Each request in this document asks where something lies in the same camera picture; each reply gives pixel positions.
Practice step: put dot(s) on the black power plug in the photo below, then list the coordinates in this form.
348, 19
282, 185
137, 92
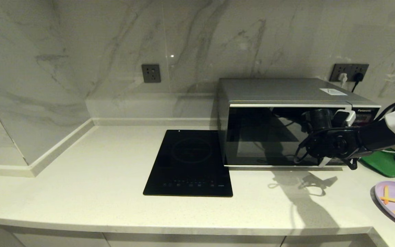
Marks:
358, 77

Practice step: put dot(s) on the silver microwave oven body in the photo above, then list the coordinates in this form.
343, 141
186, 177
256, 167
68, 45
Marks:
279, 91

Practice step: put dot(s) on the black cylindrical wrist module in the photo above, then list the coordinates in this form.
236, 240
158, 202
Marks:
319, 118

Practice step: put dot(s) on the green plastic tray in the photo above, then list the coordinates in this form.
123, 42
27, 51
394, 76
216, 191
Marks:
379, 164

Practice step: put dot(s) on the grey double wall socket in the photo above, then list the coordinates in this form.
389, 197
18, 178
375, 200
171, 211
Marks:
350, 68

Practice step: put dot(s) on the grey single wall socket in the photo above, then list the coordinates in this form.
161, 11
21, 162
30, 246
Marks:
151, 73

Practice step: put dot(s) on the white paper sheet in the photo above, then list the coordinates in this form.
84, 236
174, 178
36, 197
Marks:
333, 91

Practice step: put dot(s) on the black induction cooktop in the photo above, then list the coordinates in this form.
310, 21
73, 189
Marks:
187, 161

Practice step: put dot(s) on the white power plug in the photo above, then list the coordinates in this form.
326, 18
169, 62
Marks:
343, 78

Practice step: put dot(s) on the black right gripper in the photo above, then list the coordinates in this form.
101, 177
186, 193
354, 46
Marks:
333, 145

